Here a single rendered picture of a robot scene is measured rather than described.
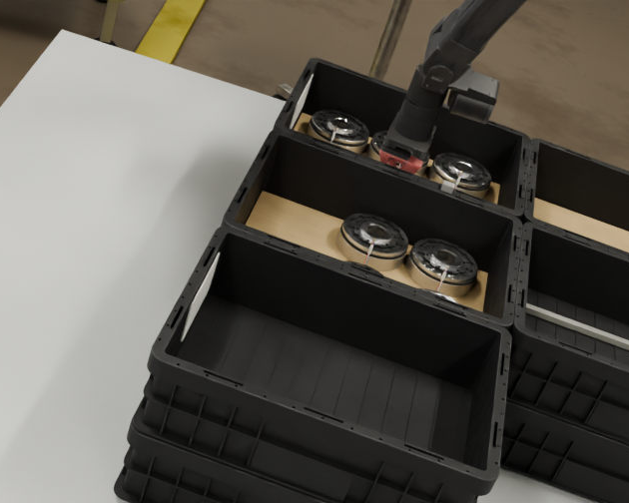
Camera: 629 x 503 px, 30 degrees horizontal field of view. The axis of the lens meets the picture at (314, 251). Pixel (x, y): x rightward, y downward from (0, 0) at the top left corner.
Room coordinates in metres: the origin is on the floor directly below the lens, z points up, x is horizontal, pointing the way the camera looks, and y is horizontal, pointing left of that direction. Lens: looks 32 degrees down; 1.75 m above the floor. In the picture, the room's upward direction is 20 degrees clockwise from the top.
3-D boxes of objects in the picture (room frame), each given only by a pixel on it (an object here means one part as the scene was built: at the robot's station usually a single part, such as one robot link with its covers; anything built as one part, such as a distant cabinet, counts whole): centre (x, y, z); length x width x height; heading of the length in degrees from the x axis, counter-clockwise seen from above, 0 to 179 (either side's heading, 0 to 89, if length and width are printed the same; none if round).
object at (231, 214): (1.43, -0.08, 0.92); 0.40 x 0.30 x 0.02; 89
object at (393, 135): (1.66, -0.08, 0.98); 0.10 x 0.07 x 0.07; 176
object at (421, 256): (1.50, -0.19, 0.86); 0.10 x 0.10 x 0.01
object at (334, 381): (1.13, -0.07, 0.87); 0.40 x 0.30 x 0.11; 89
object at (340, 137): (1.80, 0.03, 0.86); 0.10 x 0.10 x 0.01
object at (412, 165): (1.65, -0.08, 0.91); 0.07 x 0.07 x 0.09; 86
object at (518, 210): (1.73, -0.08, 0.92); 0.40 x 0.30 x 0.02; 89
